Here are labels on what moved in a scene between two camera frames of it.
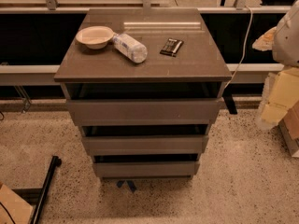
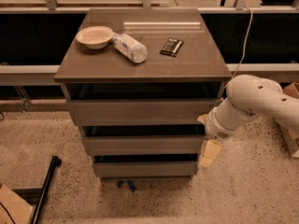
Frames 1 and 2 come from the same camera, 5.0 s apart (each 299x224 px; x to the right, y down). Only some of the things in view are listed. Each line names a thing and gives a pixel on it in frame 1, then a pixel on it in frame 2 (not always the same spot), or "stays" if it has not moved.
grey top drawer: (146, 111) stays
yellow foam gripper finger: (264, 42) → (222, 120)
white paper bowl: (95, 37) stays
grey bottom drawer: (147, 169) stays
